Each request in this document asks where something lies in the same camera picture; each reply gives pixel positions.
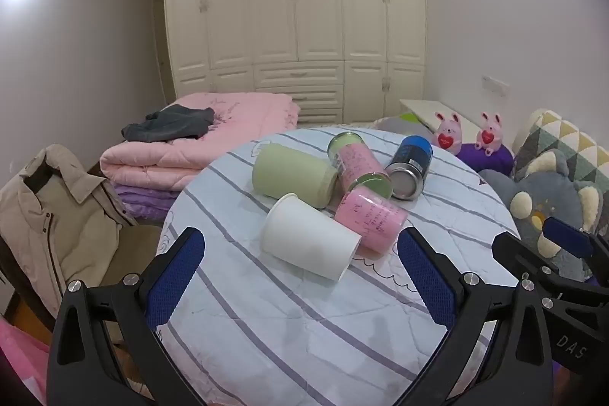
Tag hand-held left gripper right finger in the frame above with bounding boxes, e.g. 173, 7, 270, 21
395, 225, 555, 406

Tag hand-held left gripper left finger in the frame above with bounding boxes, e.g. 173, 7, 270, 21
46, 226, 215, 406

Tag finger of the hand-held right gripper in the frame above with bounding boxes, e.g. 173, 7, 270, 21
542, 217, 609, 266
492, 232, 574, 293

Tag white cup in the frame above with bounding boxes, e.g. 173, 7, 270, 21
260, 193, 363, 284

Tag blue metal cup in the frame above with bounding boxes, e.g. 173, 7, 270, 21
384, 136, 433, 200

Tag pink cup with green lid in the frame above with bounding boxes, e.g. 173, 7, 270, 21
327, 132, 393, 199

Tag light green cup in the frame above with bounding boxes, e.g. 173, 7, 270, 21
252, 143, 340, 209

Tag grey plush toy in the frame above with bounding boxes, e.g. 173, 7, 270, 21
478, 149, 609, 283

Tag purple blanket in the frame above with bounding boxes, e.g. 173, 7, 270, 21
115, 183, 184, 223

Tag purple cushion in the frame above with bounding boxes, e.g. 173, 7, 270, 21
457, 143, 515, 175

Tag triangle pattern pillow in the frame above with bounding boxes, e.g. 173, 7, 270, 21
511, 108, 609, 197

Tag pink plush bunny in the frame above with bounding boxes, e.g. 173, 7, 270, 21
433, 111, 463, 151
475, 112, 504, 154

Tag beige jacket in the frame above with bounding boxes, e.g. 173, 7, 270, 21
0, 144, 139, 318

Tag grey clothes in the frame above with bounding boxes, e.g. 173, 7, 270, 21
121, 106, 216, 143

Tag pink plastic bag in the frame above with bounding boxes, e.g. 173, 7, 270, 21
0, 320, 53, 406

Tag pink quilt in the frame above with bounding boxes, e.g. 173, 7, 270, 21
100, 92, 300, 192

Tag cream wardrobe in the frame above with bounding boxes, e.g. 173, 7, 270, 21
163, 0, 426, 126

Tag white wall socket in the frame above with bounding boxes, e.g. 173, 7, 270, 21
481, 76, 507, 96

